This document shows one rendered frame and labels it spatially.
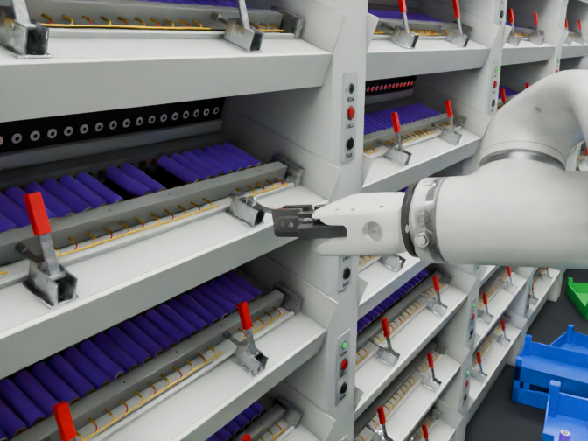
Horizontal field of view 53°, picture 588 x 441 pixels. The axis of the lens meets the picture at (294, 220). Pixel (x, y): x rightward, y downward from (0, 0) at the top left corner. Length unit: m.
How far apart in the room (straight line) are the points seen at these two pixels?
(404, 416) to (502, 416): 0.76
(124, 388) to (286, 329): 0.28
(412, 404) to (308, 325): 0.61
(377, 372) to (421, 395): 0.33
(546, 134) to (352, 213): 0.19
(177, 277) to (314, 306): 0.33
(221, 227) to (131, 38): 0.23
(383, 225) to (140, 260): 0.24
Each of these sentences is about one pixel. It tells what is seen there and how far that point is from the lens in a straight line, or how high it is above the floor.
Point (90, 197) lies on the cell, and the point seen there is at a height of 1.01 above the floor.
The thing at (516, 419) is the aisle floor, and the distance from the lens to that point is 2.14.
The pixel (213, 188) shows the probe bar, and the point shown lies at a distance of 0.72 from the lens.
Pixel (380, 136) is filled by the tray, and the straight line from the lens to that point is 1.10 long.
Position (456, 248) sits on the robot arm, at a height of 0.99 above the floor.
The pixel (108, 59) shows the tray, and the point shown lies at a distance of 0.53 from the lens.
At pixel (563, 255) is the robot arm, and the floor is 1.00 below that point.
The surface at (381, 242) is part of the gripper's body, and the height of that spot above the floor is 0.98.
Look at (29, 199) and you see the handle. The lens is 0.53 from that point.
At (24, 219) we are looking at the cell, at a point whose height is 1.01.
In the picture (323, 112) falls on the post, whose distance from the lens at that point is 0.82.
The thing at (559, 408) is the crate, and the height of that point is 0.42.
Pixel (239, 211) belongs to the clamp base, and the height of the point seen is 0.97.
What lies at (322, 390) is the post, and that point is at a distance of 0.97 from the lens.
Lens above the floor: 1.16
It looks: 17 degrees down
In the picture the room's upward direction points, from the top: straight up
